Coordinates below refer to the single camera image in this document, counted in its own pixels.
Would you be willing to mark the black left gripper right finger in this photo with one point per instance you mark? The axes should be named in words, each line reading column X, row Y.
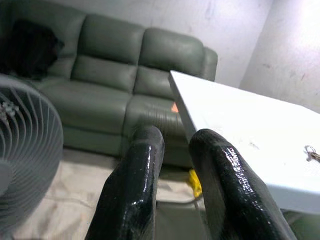
column 232, row 182

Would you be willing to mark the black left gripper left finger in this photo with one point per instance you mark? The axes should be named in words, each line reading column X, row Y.
column 136, row 185

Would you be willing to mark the yellow object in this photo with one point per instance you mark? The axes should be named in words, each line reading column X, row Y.
column 195, row 183

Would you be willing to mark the white table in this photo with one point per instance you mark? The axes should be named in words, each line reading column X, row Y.
column 250, row 130

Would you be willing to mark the beige floor mat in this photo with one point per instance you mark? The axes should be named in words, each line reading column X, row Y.
column 75, row 190

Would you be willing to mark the orange paper scrap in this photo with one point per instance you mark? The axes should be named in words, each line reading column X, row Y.
column 174, row 108

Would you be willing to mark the green leather sofa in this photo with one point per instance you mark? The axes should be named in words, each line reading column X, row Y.
column 107, row 82

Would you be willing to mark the grey electric fan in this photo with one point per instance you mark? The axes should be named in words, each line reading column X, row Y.
column 23, row 155

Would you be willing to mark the black cushion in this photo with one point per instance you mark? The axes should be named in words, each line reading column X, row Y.
column 27, row 48

